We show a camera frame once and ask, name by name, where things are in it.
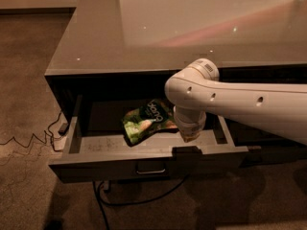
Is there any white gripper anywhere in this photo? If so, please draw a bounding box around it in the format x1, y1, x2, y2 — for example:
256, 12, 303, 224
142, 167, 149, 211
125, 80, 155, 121
174, 105, 206, 143

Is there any dark drawer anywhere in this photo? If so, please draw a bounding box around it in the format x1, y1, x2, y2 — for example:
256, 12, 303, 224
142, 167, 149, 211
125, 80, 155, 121
49, 96, 248, 183
240, 145, 307, 168
226, 120, 305, 147

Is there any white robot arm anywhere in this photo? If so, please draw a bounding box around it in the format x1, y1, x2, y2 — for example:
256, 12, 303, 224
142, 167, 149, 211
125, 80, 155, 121
165, 58, 307, 145

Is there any green chip bag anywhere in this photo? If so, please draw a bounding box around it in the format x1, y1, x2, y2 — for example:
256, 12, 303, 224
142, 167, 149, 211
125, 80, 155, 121
122, 99, 178, 147

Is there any grey counter cabinet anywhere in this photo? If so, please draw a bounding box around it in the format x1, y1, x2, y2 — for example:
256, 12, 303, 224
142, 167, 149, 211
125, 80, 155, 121
43, 0, 307, 194

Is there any thin tangled floor wire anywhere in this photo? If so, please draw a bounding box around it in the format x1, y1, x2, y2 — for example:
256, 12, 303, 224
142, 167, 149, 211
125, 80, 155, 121
0, 110, 70, 153

